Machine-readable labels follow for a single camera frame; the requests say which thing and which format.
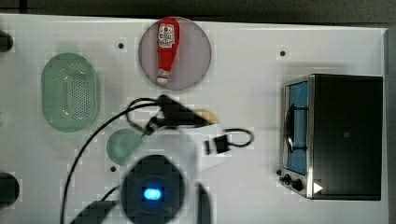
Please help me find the grey round plate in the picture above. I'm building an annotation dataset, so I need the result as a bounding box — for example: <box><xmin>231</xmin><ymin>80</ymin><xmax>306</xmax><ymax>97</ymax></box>
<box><xmin>138</xmin><ymin>17</ymin><xmax>211</xmax><ymax>91</ymax></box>

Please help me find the green perforated colander basket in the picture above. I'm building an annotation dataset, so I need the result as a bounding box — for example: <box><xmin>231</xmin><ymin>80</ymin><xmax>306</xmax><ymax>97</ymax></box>
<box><xmin>41</xmin><ymin>52</ymin><xmax>100</xmax><ymax>133</ymax></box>

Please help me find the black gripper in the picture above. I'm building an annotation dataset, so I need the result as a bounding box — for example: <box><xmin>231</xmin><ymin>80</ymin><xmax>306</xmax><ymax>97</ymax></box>
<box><xmin>144</xmin><ymin>94</ymin><xmax>210</xmax><ymax>135</ymax></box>

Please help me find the steel toaster oven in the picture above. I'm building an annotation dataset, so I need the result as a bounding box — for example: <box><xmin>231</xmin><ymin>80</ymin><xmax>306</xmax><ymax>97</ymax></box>
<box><xmin>276</xmin><ymin>74</ymin><xmax>384</xmax><ymax>201</ymax></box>

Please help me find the yellow banana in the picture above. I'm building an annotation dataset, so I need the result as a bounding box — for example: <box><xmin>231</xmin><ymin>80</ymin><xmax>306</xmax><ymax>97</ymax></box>
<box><xmin>193</xmin><ymin>109</ymin><xmax>218</xmax><ymax>123</ymax></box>

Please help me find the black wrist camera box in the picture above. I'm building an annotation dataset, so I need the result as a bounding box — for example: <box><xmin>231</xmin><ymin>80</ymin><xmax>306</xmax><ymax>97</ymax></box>
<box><xmin>203</xmin><ymin>128</ymin><xmax>254</xmax><ymax>157</ymax></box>

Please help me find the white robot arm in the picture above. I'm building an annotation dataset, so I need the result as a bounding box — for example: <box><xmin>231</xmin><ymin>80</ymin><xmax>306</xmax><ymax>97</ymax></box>
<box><xmin>70</xmin><ymin>94</ymin><xmax>229</xmax><ymax>224</ymax></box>

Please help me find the green mug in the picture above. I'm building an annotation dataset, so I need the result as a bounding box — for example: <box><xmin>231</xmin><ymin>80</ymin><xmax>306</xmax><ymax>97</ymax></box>
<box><xmin>106</xmin><ymin>129</ymin><xmax>143</xmax><ymax>165</ymax></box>

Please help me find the red ketchup bottle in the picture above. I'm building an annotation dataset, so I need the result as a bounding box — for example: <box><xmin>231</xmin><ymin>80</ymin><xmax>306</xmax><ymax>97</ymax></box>
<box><xmin>157</xmin><ymin>17</ymin><xmax>180</xmax><ymax>85</ymax></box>

